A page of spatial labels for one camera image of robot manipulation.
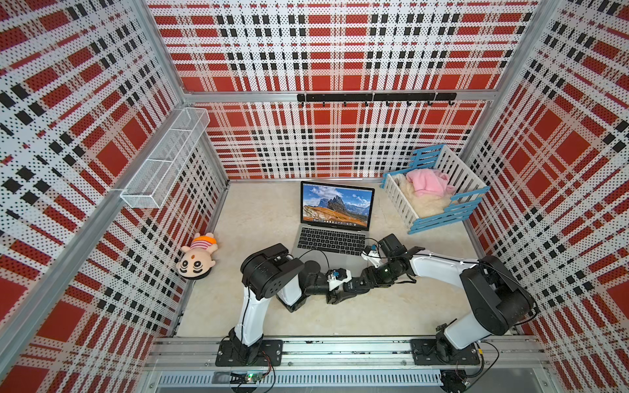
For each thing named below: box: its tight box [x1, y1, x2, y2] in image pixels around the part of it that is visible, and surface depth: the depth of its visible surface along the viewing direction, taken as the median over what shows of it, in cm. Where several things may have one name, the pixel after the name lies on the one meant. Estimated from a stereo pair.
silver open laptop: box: [292, 180, 376, 272], surface depth 100 cm
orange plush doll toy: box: [176, 232, 218, 280], surface depth 88 cm
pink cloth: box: [406, 168, 457, 198], surface depth 104 cm
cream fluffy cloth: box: [392, 172, 453, 217], surface depth 104 cm
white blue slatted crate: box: [380, 144, 491, 235], surface depth 104 cm
